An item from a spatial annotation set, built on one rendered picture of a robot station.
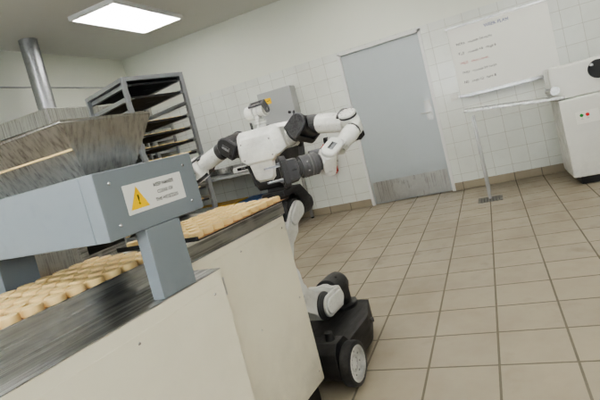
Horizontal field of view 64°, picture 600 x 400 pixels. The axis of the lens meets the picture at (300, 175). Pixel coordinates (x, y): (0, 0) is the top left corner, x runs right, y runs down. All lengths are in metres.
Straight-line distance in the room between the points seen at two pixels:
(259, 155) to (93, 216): 1.23
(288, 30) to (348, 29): 0.84
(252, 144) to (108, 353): 1.37
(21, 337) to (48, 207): 0.30
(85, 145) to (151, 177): 0.18
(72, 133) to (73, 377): 0.54
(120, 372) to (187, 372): 0.20
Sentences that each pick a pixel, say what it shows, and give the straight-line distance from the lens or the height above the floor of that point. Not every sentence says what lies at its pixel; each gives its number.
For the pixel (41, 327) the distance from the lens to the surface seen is 1.25.
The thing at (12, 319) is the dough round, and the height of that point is 0.92.
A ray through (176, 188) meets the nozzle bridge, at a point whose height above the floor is 1.09.
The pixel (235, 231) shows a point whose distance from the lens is 1.81.
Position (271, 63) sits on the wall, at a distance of 6.85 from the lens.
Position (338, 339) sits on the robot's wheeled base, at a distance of 2.30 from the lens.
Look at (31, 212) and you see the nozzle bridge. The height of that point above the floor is 1.13.
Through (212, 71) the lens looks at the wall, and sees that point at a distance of 7.29.
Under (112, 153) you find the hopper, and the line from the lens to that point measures 1.35.
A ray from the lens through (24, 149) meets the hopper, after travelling 1.40.
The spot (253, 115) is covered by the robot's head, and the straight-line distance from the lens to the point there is 2.34.
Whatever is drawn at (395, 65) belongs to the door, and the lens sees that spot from 6.37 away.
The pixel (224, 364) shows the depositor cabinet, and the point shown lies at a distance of 1.43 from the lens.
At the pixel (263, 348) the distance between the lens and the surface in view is 1.90.
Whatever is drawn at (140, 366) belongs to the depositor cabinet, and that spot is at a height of 0.73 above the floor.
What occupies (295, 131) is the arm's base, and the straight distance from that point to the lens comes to 2.21.
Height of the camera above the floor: 1.15
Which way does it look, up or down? 4 degrees down
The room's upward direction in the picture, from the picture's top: 14 degrees counter-clockwise
